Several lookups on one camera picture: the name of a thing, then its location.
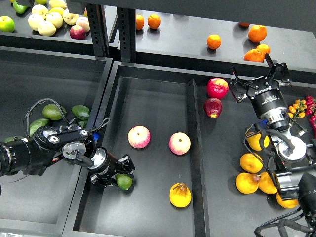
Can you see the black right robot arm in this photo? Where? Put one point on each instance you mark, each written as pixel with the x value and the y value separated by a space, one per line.
pixel 295 174

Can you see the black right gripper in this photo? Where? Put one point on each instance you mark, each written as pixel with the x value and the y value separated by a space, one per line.
pixel 264 93

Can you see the orange behind front one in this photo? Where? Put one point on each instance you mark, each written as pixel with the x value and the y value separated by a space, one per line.
pixel 264 48

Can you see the pale yellow pear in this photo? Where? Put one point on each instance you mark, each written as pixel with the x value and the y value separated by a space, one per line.
pixel 34 21
pixel 46 28

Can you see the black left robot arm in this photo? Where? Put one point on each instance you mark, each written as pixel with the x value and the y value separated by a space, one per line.
pixel 48 145

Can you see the orange near post left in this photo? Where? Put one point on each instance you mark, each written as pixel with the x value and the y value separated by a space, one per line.
pixel 140 22

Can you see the pink apple left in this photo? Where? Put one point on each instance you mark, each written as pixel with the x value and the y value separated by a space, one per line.
pixel 139 137

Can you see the black tray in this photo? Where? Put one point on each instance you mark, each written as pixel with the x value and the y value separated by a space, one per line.
pixel 167 101
pixel 39 205

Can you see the orange front right shelf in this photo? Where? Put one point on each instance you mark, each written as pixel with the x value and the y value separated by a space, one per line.
pixel 254 55

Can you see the dark green avocado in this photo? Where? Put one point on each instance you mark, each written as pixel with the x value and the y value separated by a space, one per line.
pixel 52 112

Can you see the yellow pear far right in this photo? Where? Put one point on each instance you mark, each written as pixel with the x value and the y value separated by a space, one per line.
pixel 289 204

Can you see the black shelf post left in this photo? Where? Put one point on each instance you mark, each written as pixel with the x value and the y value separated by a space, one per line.
pixel 98 31

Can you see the orange near post right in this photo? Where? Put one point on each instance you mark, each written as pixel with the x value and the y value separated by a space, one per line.
pixel 154 21

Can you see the yellow pear lower left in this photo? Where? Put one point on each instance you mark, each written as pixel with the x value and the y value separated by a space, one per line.
pixel 247 183

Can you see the black centre tray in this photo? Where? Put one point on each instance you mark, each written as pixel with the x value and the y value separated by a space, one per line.
pixel 167 101

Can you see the pale yellow pear left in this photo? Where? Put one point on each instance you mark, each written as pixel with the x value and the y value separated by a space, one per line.
pixel 34 21

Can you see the orange cherry tomato bunch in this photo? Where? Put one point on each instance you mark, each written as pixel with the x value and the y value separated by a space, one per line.
pixel 298 109

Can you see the pink apple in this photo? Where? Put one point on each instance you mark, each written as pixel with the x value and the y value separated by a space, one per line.
pixel 179 143
pixel 139 137

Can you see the black shelf post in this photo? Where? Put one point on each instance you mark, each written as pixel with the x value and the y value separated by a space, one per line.
pixel 127 34
pixel 98 31

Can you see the large orange on shelf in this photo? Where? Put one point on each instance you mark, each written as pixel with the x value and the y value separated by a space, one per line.
pixel 257 33

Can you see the green apple on shelf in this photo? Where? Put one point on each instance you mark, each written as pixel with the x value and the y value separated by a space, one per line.
pixel 7 24

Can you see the yellow pear lower right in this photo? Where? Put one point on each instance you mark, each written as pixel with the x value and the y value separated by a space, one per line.
pixel 266 184

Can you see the bright red apple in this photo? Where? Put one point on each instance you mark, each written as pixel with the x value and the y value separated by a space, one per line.
pixel 217 88

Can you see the yellow pear upper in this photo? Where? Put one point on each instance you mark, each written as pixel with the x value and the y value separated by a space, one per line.
pixel 254 142

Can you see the orange on shelf centre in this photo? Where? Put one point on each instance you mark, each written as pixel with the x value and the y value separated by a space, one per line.
pixel 214 41

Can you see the green avocado by tray edge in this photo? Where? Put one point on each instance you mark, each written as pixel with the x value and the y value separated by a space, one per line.
pixel 82 112

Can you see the dark red apple on shelf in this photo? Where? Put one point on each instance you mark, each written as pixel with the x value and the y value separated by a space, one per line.
pixel 77 32

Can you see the black shelf post right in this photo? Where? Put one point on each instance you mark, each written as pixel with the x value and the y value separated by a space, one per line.
pixel 127 34

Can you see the red chili peppers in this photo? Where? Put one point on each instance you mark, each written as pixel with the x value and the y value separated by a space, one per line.
pixel 311 110

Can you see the black left tray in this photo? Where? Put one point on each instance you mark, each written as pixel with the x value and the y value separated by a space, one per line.
pixel 39 205

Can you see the yellow pear with brown top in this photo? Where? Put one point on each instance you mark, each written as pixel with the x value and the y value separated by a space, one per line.
pixel 180 195

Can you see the pink apple right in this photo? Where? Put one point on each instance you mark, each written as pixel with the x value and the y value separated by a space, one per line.
pixel 179 143

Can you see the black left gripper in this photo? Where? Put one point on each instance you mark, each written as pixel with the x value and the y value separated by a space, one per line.
pixel 106 166

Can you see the pale yellow pear front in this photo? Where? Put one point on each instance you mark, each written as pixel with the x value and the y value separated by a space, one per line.
pixel 46 28

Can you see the orange post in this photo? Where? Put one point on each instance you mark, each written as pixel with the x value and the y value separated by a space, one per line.
pixel 140 22
pixel 154 21

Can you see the yellow pear middle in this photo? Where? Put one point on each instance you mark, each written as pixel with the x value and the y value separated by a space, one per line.
pixel 251 163

